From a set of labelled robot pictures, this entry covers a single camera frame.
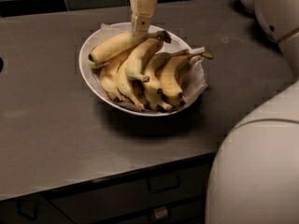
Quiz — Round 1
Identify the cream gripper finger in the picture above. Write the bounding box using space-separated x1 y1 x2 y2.
130 0 158 37

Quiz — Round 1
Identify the yellow green banana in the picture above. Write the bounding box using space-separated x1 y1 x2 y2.
88 30 171 69

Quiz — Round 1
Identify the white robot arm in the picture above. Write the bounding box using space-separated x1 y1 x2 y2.
205 0 299 224

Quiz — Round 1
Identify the greenish stem yellow banana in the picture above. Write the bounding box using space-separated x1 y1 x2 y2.
143 49 189 111

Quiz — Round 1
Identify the white oval bowl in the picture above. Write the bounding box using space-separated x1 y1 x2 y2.
78 30 197 117

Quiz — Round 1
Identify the left lower yellow banana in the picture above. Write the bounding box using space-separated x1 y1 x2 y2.
98 49 133 103

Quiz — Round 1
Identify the right yellow banana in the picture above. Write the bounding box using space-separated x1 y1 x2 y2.
158 50 213 107

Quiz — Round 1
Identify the middle yellow banana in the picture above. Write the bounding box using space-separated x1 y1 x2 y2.
116 62 144 111

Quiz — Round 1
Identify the upper centre drawer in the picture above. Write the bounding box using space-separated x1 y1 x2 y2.
47 155 213 224

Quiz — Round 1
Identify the drawer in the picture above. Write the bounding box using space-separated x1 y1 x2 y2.
0 196 73 224
47 155 213 224
93 198 206 224

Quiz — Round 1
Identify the lower centre drawer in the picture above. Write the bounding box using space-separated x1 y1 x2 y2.
93 198 206 224

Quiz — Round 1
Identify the left drawer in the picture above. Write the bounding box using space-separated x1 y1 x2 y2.
0 196 73 224

